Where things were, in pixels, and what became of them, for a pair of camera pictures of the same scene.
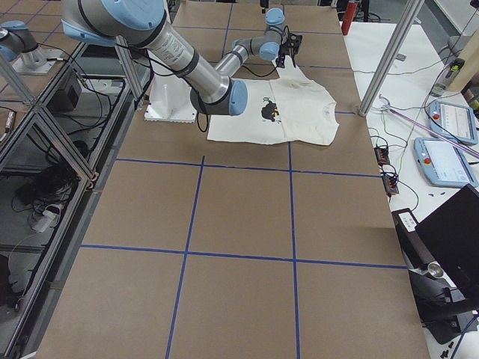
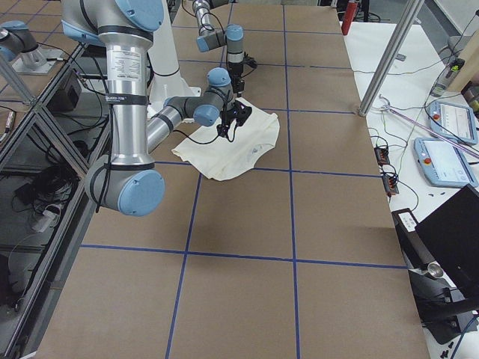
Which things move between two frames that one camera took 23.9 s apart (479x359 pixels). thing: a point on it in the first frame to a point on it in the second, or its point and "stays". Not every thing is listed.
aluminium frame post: [412, 10] stays
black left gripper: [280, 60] to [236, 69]
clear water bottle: [447, 77] stays
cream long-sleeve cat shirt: [289, 108] to [213, 156]
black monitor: [441, 256] stays
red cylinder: [352, 7] stays
